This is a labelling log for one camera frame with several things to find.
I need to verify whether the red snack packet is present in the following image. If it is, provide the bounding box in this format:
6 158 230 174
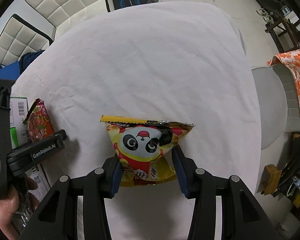
25 98 54 142

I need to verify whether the blue foam mat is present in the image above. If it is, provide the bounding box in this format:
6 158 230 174
0 61 20 81

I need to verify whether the brown wooden chair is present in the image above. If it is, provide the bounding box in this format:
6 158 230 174
264 16 300 53

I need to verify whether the person's left hand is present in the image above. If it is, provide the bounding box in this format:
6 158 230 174
0 175 39 240

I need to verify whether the dark blue cloth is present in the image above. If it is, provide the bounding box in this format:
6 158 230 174
19 50 44 74

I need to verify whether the grey table cloth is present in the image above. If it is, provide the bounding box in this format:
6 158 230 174
9 0 263 240

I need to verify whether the white quilted chair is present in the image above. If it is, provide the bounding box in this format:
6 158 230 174
25 0 108 38
0 14 53 66

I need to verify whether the open cardboard box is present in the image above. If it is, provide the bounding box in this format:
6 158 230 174
10 97 51 202

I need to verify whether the yellow panda snack packet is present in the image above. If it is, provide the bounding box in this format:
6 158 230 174
100 115 195 187

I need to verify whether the white quilted chair left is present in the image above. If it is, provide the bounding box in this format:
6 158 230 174
0 14 53 66

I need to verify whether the white quilted chair right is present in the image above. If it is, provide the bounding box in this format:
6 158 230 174
25 0 108 38

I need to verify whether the grey office chair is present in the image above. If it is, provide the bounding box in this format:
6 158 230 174
252 63 300 150

